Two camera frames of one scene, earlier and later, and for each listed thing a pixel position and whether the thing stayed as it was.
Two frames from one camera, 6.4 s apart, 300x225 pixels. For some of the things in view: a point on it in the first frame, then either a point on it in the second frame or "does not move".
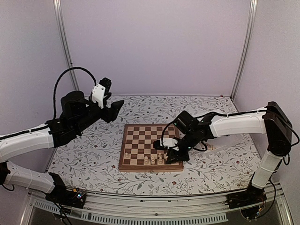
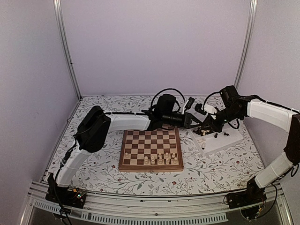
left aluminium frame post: x=71 y=64 does not move
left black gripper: x=111 y=113 → x=187 y=122
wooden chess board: x=138 y=153 does not move
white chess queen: x=146 y=161 does not move
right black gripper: x=179 y=157 → x=209 y=122
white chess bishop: x=160 y=161 does not move
